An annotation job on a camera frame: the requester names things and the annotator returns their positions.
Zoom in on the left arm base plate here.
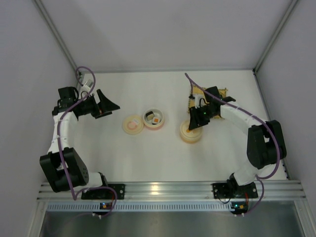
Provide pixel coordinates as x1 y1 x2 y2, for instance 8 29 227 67
81 184 125 200

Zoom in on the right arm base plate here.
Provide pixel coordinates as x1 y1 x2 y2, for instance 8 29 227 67
212 180 258 199

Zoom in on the aluminium mounting rail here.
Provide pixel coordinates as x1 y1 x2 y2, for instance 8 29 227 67
37 181 306 201

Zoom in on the bamboo sushi mat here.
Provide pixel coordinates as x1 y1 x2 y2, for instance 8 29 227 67
187 85 228 114

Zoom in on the left aluminium frame post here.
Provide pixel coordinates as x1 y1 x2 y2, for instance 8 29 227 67
33 0 82 76

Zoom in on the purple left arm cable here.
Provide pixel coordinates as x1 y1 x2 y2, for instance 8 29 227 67
57 66 117 218

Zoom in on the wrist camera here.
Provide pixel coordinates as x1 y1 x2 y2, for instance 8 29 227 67
188 94 206 109
80 79 95 92

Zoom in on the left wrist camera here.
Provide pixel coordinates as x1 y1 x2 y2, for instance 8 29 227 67
80 79 95 92

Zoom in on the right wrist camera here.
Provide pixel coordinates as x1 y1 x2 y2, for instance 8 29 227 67
188 94 206 109

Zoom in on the cream lid with pink ring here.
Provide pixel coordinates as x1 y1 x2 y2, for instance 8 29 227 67
122 115 144 135

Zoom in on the orange lunch box bowl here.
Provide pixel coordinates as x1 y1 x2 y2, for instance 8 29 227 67
180 133 202 144

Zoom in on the slotted cable duct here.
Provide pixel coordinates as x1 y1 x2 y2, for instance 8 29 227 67
46 201 245 212

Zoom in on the right aluminium frame post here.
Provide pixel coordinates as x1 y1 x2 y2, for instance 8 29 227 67
253 0 301 74

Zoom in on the cream plain lid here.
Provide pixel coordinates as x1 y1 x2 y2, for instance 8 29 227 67
180 120 203 133

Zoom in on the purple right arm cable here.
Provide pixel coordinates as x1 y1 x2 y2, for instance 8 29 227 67
185 73 281 218

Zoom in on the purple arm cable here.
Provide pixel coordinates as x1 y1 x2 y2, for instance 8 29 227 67
185 73 281 218
57 66 117 218

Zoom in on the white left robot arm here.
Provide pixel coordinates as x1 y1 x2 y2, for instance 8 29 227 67
39 87 120 193

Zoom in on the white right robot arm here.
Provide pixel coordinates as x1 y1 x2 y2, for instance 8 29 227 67
188 86 287 197

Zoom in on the pink lunch box bowl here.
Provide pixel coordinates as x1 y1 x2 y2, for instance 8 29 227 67
143 108 165 130

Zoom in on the aluminium frame post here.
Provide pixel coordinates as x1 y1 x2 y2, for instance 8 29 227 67
253 0 301 74
33 0 82 76

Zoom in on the sushi roll green centre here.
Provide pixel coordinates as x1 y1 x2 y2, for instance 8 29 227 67
145 111 155 122

